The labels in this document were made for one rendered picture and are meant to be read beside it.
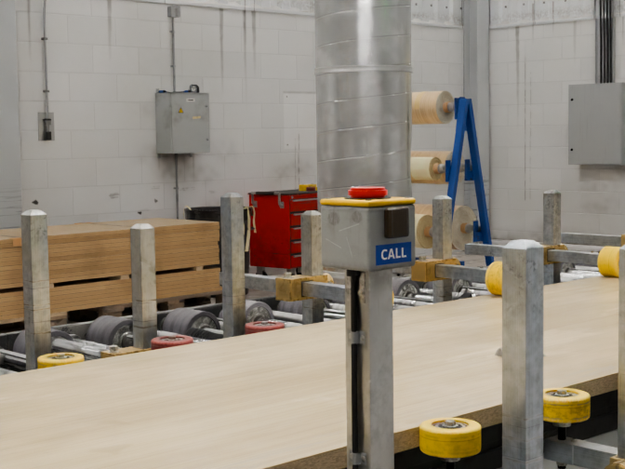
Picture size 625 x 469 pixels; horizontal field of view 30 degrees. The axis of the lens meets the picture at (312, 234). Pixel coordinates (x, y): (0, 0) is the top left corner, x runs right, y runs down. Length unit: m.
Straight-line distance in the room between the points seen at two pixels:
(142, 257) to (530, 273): 1.11
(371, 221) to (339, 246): 0.05
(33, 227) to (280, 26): 8.78
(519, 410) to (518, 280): 0.15
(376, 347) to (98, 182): 8.43
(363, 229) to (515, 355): 0.32
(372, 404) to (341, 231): 0.18
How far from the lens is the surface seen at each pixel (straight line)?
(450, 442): 1.52
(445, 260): 2.93
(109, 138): 9.62
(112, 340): 2.79
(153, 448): 1.48
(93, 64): 9.57
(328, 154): 5.71
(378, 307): 1.18
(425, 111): 8.91
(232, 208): 2.45
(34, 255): 2.19
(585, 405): 1.73
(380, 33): 5.66
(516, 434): 1.41
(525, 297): 1.37
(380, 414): 1.21
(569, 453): 1.74
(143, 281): 2.33
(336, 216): 1.17
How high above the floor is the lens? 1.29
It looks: 5 degrees down
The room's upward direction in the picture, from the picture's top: 1 degrees counter-clockwise
